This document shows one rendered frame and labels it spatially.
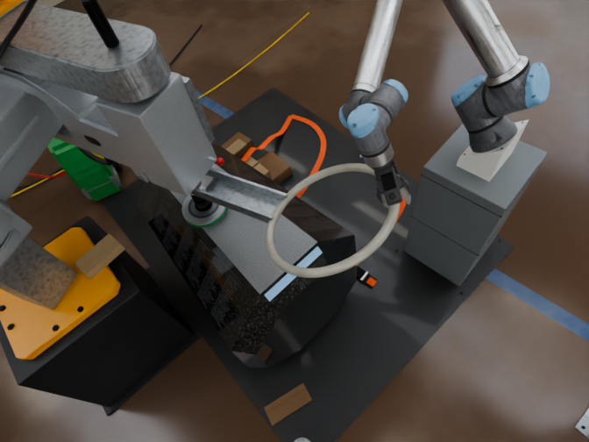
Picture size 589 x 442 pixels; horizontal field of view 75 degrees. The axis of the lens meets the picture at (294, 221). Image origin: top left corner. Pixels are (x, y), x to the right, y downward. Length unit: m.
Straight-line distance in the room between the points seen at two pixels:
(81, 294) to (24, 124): 0.75
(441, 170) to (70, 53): 1.50
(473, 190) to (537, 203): 1.22
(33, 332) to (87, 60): 1.23
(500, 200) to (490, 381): 1.03
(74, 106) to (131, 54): 0.50
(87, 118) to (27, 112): 0.26
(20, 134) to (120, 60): 0.68
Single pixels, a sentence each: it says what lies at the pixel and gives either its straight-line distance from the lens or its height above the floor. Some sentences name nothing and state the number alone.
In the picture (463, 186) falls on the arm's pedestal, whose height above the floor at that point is 0.85.
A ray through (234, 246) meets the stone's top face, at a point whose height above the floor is 0.83.
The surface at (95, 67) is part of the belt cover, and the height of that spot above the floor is 1.70.
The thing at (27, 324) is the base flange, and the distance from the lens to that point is 2.10.
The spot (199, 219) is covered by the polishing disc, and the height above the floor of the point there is 0.88.
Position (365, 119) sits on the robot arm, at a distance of 1.08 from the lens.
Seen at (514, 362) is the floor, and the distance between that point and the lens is 2.50.
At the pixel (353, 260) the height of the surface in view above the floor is 1.27.
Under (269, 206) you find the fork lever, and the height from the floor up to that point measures 1.09.
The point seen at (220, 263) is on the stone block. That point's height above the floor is 0.79.
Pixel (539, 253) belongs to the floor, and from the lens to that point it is 2.83.
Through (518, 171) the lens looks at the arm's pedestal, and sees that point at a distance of 1.99.
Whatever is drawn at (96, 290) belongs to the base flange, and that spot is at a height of 0.78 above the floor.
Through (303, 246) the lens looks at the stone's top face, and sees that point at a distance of 1.67.
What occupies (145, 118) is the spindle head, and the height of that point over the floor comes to 1.52.
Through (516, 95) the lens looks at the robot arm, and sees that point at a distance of 1.66.
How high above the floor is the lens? 2.28
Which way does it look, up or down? 57 degrees down
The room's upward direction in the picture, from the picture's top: 13 degrees counter-clockwise
